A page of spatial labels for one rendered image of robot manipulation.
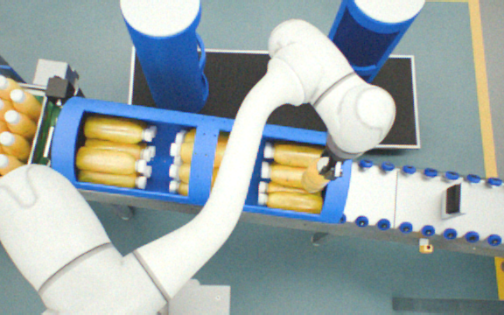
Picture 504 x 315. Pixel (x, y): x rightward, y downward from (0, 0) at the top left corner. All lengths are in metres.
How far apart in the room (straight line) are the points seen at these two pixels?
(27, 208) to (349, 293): 2.12
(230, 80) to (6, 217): 2.03
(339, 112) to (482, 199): 1.15
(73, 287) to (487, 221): 1.51
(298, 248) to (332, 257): 0.18
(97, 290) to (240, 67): 2.11
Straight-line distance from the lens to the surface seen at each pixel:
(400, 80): 2.95
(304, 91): 0.99
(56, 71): 2.13
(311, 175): 1.39
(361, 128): 0.94
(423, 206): 1.95
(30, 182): 0.91
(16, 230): 0.89
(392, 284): 2.86
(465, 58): 3.31
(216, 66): 2.83
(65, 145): 1.63
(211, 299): 1.66
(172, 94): 2.41
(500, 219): 2.06
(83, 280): 0.86
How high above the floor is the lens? 2.73
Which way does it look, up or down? 75 degrees down
